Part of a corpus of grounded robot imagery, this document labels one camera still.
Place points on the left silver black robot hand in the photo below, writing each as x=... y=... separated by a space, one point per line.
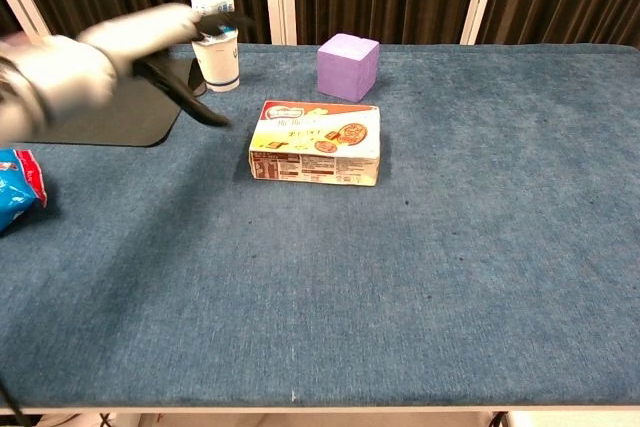
x=145 y=32

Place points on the cream red biscuit box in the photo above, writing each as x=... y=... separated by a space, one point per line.
x=320 y=142

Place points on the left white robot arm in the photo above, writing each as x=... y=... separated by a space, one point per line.
x=55 y=82

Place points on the white paper cup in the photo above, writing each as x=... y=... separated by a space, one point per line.
x=220 y=64

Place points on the black mouse pad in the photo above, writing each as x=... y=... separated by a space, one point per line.
x=130 y=117

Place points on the blue red snack bag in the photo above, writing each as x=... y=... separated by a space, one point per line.
x=17 y=187

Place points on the purple foam cube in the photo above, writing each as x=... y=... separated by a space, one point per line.
x=347 y=67

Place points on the blue table cloth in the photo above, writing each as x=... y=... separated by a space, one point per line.
x=350 y=272

